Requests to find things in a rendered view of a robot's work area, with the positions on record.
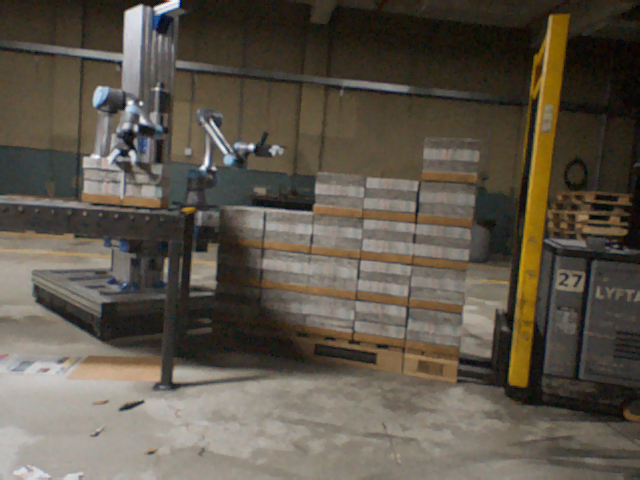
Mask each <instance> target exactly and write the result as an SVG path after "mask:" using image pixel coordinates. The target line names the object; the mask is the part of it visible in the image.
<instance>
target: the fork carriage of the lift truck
mask: <svg viewBox="0 0 640 480"><path fill-rule="evenodd" d="M508 338H509V328H508V324H507V319H506V315H505V311H504V308H503V309H501V308H495V318H494V328H493V339H492V348H491V358H492V370H493V378H492V379H493V386H502V389H503V388H504V378H505V367H506V357H507V347H508Z"/></svg>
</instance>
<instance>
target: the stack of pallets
mask: <svg viewBox="0 0 640 480"><path fill-rule="evenodd" d="M632 196H633V195H620V194H607V193H594V192H556V199H555V200H551V208H550V209H548V212H546V218H548V221H549V225H547V229H549V230H547V236H549V237H550V238H554V239H566V240H577V238H576V227H581V226H589V224H591V225H592V226H595V227H606V226H608V227H609V229H621V227H623V229H624V230H628V221H630V212H631V205H632V203H631V201H632ZM581 198H582V200H581ZM600 198H601V199H600ZM615 198H616V201H615ZM614 201H615V202H614ZM562 204H563V209H562ZM577 205H578V208H577V210H576V206H577ZM593 207H594V211H593V210H592V208H593ZM608 207H611V212H608ZM554 209H555V210H554ZM623 209H625V213H623ZM557 212H559V213H560V218H557ZM574 214H575V219H573V216H574ZM588 216H589V220H588ZM601 216H602V217H601ZM560 222H561V226H560V227H559V225H560ZM621 222H622V223H621ZM574 224H575V229H574ZM560 232H561V234H560ZM574 234H575V237H574Z"/></svg>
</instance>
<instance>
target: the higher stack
mask: <svg viewBox="0 0 640 480"><path fill-rule="evenodd" d="M480 155H481V141H480V140H470V139H449V138H426V141H425V153H424V157H425V158H424V159H425V161H424V162H425V163H424V170H423V172H437V173H454V174H471V175H479V161H480ZM421 180H424V181H421V183H420V184H421V186H420V194H419V195H420V200H419V205H420V206H419V213H418V215H426V216H439V217H452V218H465V219H472V218H473V216H474V210H473V209H474V204H475V202H474V197H475V193H477V191H475V188H476V187H477V183H474V182H458V181H442V180H426V179H421ZM425 181H426V183H425ZM470 233H472V231H471V228H469V227H456V225H444V224H431V223H419V222H418V223H417V225H416V233H415V234H417V235H416V244H415V251H414V253H415V255H414V257H418V258H428V259H438V260H447V261H457V262H466V263H468V260H469V259H468V256H469V253H468V252H470V250H469V248H470V243H471V240H470V239H471V236H470ZM467 271H468V268H467ZM467 271H460V269H452V268H442V267H432V266H424V265H413V270H412V273H413V274H412V284H411V287H412V288H411V289H412V291H411V297H410V298H412V299H420V301H429V302H438V303H446V304H456V305H464V302H465V297H466V291H467V287H466V286H467V283H466V282H467V281H466V280H467V275H468V272H467ZM463 319H464V310H463V314H460V313H456V312H452V311H443V310H434V309H426V308H417V307H411V308H410V317H409V322H408V324H409V325H408V330H406V332H408V333H406V336H407V340H409V341H416V343H424V344H431V345H439V346H445V347H453V348H461V336H462V327H463ZM458 357H460V350H458V356H451V355H443V353H436V352H429V351H422V350H414V349H408V348H405V349H404V361H403V371H402V374H404V375H411V376H417V377H424V378H432V379H438V381H445V382H451V383H456V374H457V364H458Z"/></svg>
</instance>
